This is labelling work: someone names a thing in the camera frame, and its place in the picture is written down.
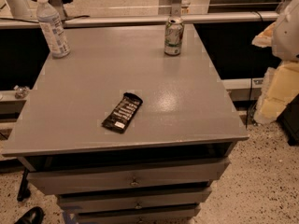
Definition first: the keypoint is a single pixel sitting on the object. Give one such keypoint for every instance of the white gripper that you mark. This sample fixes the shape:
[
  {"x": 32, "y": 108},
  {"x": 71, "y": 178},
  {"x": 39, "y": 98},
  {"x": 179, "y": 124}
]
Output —
[{"x": 288, "y": 34}]

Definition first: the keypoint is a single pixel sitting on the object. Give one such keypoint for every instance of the clear blue plastic water bottle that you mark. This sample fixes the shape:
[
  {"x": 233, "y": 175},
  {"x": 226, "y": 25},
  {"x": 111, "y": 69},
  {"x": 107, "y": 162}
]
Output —
[{"x": 52, "y": 29}]

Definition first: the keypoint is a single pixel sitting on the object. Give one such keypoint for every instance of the green 7up soda can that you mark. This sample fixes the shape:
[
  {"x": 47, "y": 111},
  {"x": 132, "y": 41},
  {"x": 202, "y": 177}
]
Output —
[{"x": 173, "y": 35}]

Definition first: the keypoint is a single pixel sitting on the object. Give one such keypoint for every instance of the middle grey drawer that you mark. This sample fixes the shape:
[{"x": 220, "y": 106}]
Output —
[{"x": 137, "y": 199}]

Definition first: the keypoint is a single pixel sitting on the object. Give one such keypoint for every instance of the grey drawer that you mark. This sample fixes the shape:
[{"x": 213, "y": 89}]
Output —
[
  {"x": 128, "y": 176},
  {"x": 130, "y": 216},
  {"x": 137, "y": 199}
]

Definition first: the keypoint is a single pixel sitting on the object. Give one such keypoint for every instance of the grey drawer cabinet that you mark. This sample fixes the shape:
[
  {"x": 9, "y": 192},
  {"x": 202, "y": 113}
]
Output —
[{"x": 122, "y": 133}]

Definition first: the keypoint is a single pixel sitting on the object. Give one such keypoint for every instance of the black snack bar wrapper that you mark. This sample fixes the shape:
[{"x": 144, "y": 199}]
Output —
[{"x": 122, "y": 114}]

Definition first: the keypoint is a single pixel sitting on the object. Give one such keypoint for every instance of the bottom grey drawer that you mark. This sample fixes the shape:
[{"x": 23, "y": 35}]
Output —
[{"x": 130, "y": 216}]

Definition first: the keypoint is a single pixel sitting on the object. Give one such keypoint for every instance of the top grey drawer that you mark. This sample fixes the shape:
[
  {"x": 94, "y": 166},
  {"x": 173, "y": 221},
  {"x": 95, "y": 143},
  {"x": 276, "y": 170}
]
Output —
[{"x": 128, "y": 176}]

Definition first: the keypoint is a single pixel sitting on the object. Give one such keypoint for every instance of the crumpled foil wrapper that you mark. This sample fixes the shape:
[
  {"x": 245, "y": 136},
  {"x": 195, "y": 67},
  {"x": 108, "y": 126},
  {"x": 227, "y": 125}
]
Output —
[{"x": 21, "y": 92}]

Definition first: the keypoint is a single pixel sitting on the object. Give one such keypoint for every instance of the white pipe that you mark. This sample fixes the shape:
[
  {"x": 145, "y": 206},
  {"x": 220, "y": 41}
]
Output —
[{"x": 19, "y": 9}]

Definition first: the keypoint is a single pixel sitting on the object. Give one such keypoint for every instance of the black stand leg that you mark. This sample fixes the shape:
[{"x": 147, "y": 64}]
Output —
[{"x": 24, "y": 191}]

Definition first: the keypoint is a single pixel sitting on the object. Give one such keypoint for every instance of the black shoe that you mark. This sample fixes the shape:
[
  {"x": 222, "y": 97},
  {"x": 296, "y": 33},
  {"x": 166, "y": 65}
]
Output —
[{"x": 34, "y": 216}]

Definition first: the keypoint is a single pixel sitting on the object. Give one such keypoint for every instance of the grey metal rail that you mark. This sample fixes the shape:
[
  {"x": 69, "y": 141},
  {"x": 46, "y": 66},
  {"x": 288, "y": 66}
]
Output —
[{"x": 9, "y": 23}]

